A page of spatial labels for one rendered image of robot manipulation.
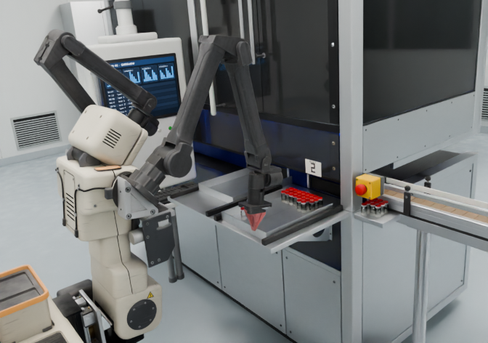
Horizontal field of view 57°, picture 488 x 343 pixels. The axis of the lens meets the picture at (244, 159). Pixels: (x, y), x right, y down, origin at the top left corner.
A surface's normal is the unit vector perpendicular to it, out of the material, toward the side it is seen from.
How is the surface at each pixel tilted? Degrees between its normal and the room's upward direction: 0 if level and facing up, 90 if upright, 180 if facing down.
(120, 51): 90
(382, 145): 90
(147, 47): 90
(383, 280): 90
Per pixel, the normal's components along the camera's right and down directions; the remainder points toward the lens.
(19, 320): 0.62, 0.22
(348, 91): -0.78, 0.24
